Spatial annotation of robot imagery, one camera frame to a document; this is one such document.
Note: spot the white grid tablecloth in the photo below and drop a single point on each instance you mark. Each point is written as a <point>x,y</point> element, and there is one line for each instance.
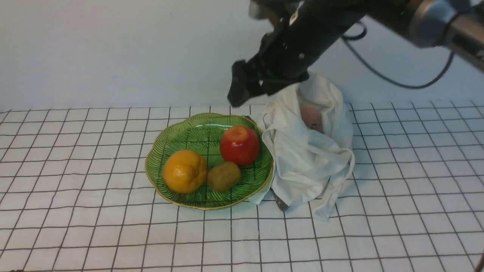
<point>75,198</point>

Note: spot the white cloth bag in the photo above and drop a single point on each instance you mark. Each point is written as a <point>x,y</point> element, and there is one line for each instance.
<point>309,166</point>

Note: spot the pink peach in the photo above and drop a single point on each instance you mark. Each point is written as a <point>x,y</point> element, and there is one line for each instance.
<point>311,117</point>

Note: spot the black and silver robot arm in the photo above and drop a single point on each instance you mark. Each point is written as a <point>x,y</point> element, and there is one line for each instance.
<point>453,24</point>

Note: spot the red apple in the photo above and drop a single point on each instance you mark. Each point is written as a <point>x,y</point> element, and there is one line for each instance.
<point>240,145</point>

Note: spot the brown kiwi fruit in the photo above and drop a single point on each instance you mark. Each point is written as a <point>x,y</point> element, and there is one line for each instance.
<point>223,177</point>

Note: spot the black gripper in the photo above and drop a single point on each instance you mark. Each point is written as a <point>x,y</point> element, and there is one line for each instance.
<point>299,38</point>

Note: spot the orange fruit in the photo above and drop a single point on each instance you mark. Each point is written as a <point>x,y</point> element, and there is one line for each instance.
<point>185,171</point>

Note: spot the green leaf-pattern plate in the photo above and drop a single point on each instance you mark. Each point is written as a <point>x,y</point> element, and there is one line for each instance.
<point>202,133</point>

